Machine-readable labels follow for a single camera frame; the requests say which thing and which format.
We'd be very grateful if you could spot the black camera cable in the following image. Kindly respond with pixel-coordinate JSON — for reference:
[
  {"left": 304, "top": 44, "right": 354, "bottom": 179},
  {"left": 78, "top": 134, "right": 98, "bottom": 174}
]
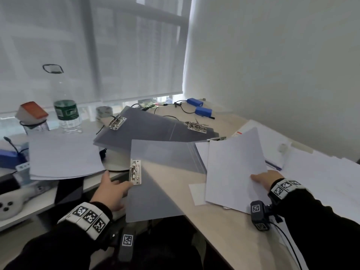
[{"left": 270, "top": 222, "right": 303, "bottom": 270}]

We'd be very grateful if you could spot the pile of white paper sheets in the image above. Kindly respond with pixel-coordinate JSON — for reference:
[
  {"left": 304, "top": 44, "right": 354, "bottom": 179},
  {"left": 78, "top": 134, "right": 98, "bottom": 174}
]
[{"left": 270, "top": 146, "right": 360, "bottom": 270}]

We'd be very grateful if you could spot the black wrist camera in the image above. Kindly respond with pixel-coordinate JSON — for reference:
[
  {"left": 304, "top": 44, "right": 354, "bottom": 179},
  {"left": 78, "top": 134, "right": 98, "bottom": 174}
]
[
  {"left": 118, "top": 227, "right": 136, "bottom": 262},
  {"left": 250, "top": 200, "right": 282, "bottom": 231}
]

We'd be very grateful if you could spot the white wristband with black markers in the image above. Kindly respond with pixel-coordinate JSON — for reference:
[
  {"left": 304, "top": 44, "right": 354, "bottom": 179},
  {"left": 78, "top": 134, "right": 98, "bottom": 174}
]
[
  {"left": 268, "top": 178, "right": 309, "bottom": 204},
  {"left": 57, "top": 201, "right": 113, "bottom": 241}
]

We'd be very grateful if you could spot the person's right hand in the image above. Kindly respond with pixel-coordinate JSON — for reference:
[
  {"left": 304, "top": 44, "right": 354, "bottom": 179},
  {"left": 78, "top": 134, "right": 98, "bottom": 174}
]
[{"left": 250, "top": 170, "right": 285, "bottom": 192}]

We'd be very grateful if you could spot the silver round tin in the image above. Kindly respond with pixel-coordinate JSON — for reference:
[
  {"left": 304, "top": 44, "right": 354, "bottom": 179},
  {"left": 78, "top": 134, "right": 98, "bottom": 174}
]
[{"left": 95, "top": 106, "right": 114, "bottom": 123}]

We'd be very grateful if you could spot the person's right forearm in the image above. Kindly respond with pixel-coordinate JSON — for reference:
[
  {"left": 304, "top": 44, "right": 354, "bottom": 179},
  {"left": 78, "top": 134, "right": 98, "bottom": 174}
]
[{"left": 270, "top": 189, "right": 360, "bottom": 270}]

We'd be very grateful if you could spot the clear plastic water bottle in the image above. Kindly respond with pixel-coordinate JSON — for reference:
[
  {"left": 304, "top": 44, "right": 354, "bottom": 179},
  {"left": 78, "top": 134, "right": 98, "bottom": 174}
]
[{"left": 42, "top": 64, "right": 84, "bottom": 135}]

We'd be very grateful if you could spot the black power cable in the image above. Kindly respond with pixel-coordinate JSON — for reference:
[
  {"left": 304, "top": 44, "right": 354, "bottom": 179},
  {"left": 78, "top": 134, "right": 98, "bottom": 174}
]
[{"left": 95, "top": 125, "right": 131, "bottom": 173}]

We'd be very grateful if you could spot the white roller blind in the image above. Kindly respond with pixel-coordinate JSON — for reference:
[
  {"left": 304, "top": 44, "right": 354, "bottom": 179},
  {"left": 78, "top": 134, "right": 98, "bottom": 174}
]
[{"left": 0, "top": 0, "right": 193, "bottom": 114}]

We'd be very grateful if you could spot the stack of folders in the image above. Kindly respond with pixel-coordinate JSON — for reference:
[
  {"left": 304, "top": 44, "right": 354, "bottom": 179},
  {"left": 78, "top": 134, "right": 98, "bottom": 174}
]
[{"left": 231, "top": 120, "right": 293, "bottom": 170}]

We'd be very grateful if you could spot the green circuit board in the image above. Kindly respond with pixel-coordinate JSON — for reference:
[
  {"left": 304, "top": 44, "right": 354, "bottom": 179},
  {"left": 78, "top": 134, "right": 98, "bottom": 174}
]
[{"left": 138, "top": 99, "right": 158, "bottom": 110}]

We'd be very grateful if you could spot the clear plastic cup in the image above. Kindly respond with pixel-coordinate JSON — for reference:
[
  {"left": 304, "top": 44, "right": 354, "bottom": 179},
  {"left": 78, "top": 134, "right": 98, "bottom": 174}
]
[{"left": 19, "top": 120, "right": 51, "bottom": 135}]

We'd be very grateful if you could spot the blue box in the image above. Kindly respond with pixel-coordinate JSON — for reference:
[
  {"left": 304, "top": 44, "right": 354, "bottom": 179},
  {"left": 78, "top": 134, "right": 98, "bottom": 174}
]
[{"left": 0, "top": 148, "right": 30, "bottom": 170}]

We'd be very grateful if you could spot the person's left hand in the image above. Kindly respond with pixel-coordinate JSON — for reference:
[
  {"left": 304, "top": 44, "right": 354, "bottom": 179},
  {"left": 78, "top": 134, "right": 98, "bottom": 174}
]
[{"left": 90, "top": 170, "right": 133, "bottom": 212}]

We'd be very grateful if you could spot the person's left forearm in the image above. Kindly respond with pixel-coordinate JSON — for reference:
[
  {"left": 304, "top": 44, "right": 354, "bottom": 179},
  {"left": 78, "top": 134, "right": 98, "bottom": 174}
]
[{"left": 3, "top": 222, "right": 113, "bottom": 270}]

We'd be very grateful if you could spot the white handheld device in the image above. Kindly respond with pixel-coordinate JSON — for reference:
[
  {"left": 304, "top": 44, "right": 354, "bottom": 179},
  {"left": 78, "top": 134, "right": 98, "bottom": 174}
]
[{"left": 0, "top": 184, "right": 53, "bottom": 221}]

